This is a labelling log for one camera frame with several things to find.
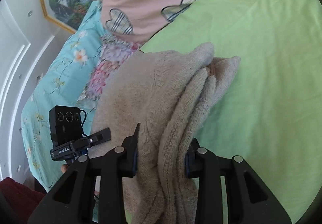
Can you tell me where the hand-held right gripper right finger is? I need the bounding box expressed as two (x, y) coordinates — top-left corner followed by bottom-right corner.
(185, 137), (292, 224)

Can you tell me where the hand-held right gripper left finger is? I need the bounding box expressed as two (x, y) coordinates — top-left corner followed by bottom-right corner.
(27, 123), (141, 224)

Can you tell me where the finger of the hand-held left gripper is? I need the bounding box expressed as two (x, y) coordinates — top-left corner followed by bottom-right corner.
(74, 128), (112, 151)

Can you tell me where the beige knitted sweater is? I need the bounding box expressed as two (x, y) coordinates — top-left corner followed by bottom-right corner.
(91, 42), (241, 224)

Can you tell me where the teal floral blanket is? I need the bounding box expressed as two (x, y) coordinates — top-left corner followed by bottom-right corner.
(20, 0), (106, 193)

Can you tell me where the pink floral ruffled pillow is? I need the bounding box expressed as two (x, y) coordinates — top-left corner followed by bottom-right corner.
(77, 33), (141, 104)

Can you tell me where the dark red cloth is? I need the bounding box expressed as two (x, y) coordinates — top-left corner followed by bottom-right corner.
(0, 177), (47, 224)

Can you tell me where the green bed sheet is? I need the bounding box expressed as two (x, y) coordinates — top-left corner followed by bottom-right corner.
(126, 0), (322, 224)

